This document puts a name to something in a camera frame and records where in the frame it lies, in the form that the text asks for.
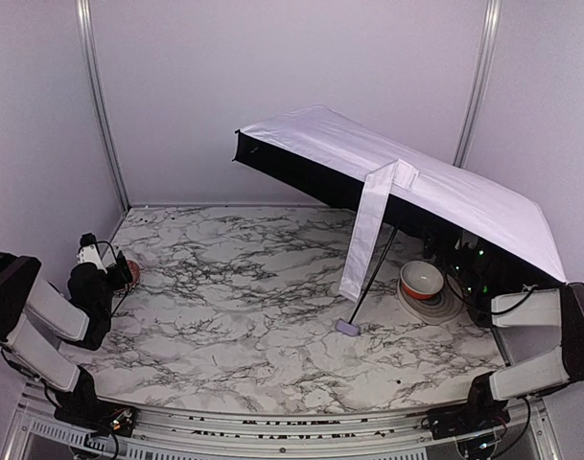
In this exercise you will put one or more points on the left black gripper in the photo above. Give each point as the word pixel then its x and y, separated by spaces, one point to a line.
pixel 120 269

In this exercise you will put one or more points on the lilac folding umbrella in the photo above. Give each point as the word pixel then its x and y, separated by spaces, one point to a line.
pixel 344 165

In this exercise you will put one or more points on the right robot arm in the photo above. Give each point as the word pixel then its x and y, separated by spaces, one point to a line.
pixel 543 335

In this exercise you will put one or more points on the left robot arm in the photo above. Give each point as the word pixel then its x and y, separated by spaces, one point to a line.
pixel 82 319

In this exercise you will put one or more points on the red patterned bowl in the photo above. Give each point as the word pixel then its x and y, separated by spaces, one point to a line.
pixel 132 274

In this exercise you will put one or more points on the orange white bowl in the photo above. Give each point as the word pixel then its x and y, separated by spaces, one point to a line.
pixel 421 280

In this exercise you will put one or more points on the grey ringed plate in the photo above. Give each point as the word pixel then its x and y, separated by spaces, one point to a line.
pixel 445 306

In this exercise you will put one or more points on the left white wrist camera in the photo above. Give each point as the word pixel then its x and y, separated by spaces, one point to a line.
pixel 89 252

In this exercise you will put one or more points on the aluminium front rail base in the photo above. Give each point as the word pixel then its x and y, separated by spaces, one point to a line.
pixel 166 433

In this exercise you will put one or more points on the left aluminium frame post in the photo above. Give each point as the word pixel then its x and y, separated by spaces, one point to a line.
pixel 83 8

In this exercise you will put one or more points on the aluminium frame post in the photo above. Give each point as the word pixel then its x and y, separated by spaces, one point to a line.
pixel 487 45
pixel 83 8

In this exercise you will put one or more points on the right aluminium frame post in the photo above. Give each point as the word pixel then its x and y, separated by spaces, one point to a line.
pixel 487 45

